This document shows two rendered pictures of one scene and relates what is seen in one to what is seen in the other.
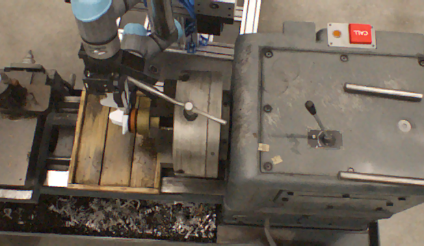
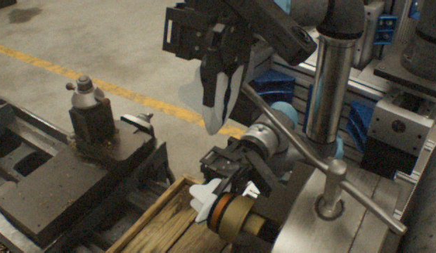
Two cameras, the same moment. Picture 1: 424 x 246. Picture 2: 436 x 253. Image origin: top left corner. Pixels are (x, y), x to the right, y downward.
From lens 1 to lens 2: 0.71 m
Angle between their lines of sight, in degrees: 35
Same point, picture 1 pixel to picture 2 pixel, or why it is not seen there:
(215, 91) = (386, 191)
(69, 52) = not seen: hidden behind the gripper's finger
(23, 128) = (86, 174)
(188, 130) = (311, 235)
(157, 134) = (249, 244)
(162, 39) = (313, 147)
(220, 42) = not seen: hidden behind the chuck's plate
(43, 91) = (133, 142)
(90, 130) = (161, 225)
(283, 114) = not seen: outside the picture
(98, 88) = (184, 42)
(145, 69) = (286, 24)
